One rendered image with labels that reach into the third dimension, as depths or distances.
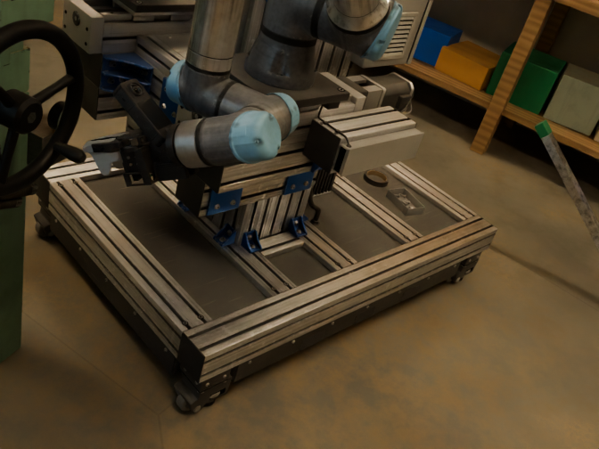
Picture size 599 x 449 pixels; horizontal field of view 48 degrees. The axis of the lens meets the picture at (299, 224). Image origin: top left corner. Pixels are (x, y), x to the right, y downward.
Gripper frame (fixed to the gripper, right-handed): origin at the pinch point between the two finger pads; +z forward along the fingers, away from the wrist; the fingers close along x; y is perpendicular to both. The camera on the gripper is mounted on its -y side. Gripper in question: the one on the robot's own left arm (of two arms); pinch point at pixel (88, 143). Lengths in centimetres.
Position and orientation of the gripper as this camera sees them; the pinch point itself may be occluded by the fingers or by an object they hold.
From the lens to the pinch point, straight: 121.7
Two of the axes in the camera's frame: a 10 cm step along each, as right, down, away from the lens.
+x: 4.2, -3.9, 8.2
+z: -8.8, 0.4, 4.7
